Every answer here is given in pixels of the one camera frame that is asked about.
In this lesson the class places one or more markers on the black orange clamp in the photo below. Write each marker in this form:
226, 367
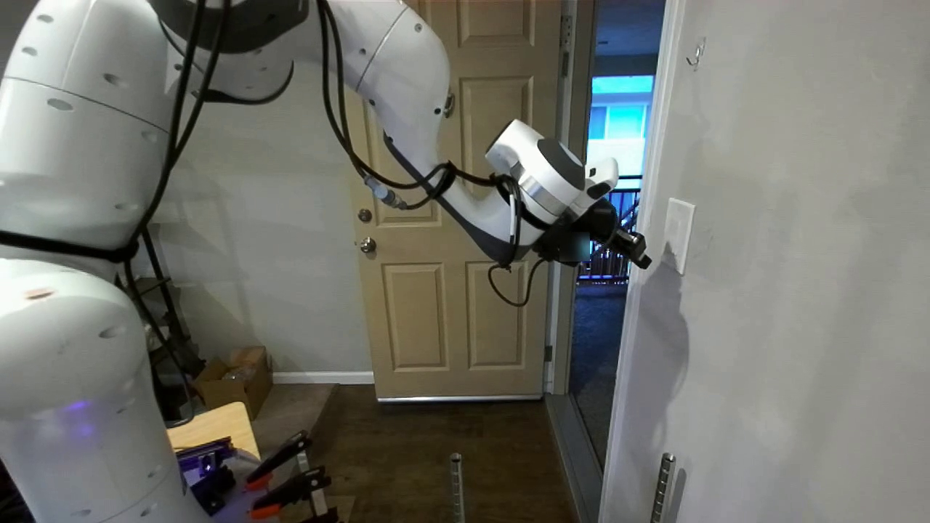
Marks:
286, 454
296, 489

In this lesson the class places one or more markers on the round metal deadbolt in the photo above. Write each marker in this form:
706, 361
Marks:
365, 215

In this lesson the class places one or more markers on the small wall hook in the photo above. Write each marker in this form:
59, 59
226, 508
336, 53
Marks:
697, 53

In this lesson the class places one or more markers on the black metal rack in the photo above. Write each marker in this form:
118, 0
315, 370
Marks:
169, 329

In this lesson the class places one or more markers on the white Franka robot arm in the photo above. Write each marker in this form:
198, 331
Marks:
78, 124

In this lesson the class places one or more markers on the light wooden board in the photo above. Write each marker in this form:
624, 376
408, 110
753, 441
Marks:
220, 424

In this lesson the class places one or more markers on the grey door frame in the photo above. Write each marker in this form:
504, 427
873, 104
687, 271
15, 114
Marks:
573, 95

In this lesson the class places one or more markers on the beige panelled door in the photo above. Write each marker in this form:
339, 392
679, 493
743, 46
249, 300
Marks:
425, 321

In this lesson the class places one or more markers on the black balcony railing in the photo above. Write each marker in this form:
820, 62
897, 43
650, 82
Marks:
607, 271

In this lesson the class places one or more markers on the brown cardboard box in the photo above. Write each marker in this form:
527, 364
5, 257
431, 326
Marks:
238, 379

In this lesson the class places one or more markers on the round metal door knob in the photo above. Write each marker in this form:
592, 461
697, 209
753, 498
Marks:
368, 245

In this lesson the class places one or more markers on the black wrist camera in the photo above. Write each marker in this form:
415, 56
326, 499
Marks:
560, 245

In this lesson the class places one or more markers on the white wall light switch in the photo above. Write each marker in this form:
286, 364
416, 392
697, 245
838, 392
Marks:
682, 233

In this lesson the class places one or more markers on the neighbouring building facade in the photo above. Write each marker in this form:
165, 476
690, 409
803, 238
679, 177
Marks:
621, 124

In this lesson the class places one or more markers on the perforated metal rail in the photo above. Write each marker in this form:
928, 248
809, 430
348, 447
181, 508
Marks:
458, 489
663, 489

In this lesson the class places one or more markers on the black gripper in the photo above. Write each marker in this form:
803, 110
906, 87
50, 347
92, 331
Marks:
601, 223

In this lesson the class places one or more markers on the purple lit device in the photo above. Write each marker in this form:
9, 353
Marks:
204, 464

